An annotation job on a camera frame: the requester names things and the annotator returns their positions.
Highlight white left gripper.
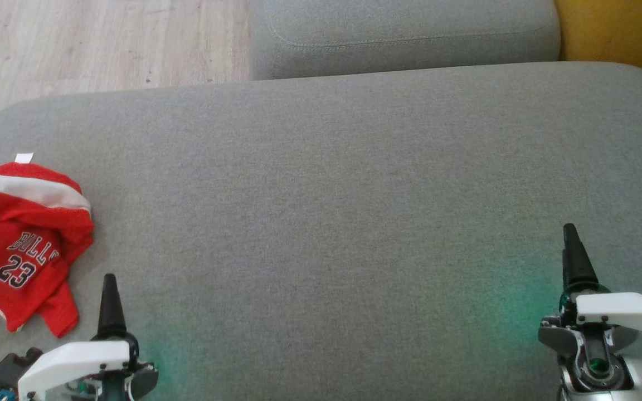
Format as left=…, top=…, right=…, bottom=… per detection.
left=18, top=273, right=159, bottom=401

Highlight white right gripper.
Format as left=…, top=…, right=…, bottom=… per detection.
left=538, top=223, right=642, bottom=390

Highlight red Bulls 23 jersey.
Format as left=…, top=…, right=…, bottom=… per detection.
left=0, top=153, right=95, bottom=339

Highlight large grey sofa seat cushion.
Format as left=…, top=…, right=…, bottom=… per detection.
left=0, top=61, right=642, bottom=401

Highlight yellow sofa backrest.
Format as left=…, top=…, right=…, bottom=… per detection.
left=554, top=0, right=642, bottom=92

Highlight small grey sofa seat cushion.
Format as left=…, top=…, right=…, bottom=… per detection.
left=249, top=0, right=561, bottom=80

